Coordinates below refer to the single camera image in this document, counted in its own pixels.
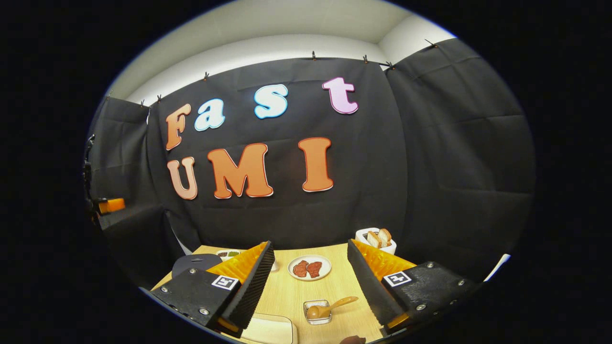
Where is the metal wire chopstick holder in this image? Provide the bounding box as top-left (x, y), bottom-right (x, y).
top-left (303, 300), bottom-right (332, 325)

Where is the white plate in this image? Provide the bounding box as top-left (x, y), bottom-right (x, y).
top-left (287, 255), bottom-right (332, 281)

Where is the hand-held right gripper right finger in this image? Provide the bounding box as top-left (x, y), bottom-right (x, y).
top-left (346, 240), bottom-right (479, 335)

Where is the black and gold rice cooker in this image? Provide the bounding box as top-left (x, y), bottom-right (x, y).
top-left (171, 254), bottom-right (223, 279)

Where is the white toaster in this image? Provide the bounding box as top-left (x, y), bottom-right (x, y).
top-left (355, 227), bottom-right (397, 255)

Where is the wooden spoon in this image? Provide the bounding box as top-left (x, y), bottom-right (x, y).
top-left (306, 296), bottom-right (359, 320)

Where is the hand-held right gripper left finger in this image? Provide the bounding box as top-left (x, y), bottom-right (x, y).
top-left (149, 241), bottom-right (276, 338)

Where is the white panel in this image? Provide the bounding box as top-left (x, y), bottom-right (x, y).
top-left (483, 253), bottom-right (511, 282)

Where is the black backdrop cloth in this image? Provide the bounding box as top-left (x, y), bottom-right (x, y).
top-left (86, 37), bottom-right (536, 287)

